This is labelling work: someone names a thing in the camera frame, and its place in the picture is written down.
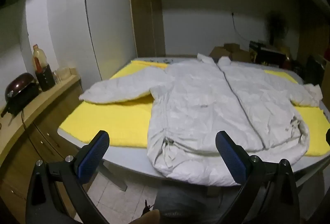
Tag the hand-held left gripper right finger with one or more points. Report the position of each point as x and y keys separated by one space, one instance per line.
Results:
x=230 y=157

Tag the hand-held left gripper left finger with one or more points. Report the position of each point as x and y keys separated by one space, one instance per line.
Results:
x=94 y=154

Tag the white puffer jacket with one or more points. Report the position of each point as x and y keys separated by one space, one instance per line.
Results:
x=206 y=100

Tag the yellow mat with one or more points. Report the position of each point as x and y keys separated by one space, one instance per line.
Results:
x=116 y=120

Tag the wooden cabinet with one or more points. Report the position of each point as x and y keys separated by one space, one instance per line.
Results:
x=31 y=131

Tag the person's leg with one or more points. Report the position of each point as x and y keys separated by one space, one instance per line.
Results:
x=180 y=203

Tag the glass jar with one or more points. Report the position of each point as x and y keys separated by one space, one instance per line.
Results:
x=63 y=73

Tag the dark red cooking pot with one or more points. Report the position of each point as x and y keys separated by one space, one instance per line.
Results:
x=19 y=90

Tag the plastic bottle with dark liquid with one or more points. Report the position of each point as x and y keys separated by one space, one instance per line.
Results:
x=42 y=69

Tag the open cardboard box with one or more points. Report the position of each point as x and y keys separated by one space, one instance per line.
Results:
x=219 y=53

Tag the small cardboard box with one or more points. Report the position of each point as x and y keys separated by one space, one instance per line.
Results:
x=236 y=50

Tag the black and yellow box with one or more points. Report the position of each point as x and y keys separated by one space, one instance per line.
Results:
x=268 y=55

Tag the white refrigerator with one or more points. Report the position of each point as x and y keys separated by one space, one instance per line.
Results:
x=69 y=20

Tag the dark standing fan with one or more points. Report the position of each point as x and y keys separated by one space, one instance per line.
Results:
x=276 y=25

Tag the wooden wardrobe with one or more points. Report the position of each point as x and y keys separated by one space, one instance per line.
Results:
x=147 y=20

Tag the wooden door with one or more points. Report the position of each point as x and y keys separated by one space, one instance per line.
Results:
x=314 y=38

